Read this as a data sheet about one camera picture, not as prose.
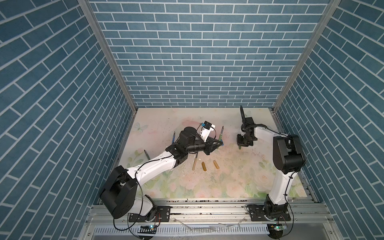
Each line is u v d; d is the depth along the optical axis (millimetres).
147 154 945
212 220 735
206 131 666
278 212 676
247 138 831
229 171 893
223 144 1012
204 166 902
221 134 721
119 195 414
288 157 533
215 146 713
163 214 734
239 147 988
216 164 911
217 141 721
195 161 917
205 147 675
